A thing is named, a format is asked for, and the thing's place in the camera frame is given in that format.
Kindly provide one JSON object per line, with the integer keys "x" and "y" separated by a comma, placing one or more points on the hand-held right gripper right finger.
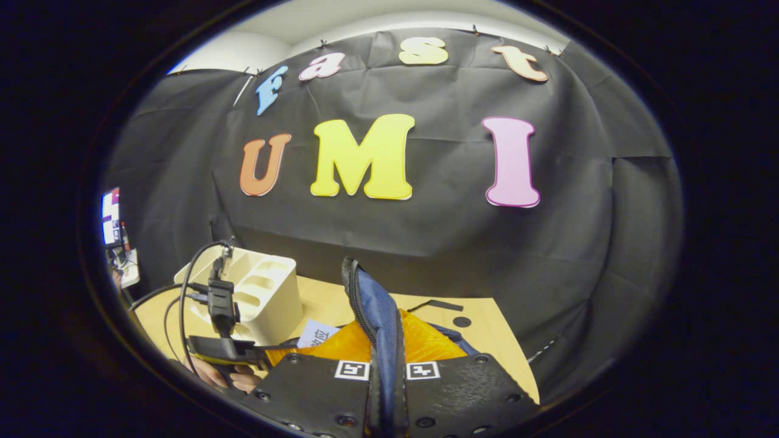
{"x": 462, "y": 389}

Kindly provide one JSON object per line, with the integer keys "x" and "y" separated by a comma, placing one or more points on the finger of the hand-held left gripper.
{"x": 283, "y": 353}

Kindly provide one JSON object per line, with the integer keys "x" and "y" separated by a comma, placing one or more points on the computer monitor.
{"x": 111, "y": 216}

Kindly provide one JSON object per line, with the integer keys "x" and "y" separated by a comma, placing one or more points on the white side table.
{"x": 129, "y": 271}

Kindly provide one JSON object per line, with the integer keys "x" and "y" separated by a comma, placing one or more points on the black round table cap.
{"x": 462, "y": 321}

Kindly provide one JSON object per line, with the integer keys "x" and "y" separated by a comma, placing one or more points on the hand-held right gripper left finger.
{"x": 304, "y": 389}

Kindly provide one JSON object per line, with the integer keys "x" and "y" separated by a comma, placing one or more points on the blue schoolbag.
{"x": 374, "y": 304}

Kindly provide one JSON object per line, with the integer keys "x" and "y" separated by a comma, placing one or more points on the white bookshelf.
{"x": 268, "y": 292}

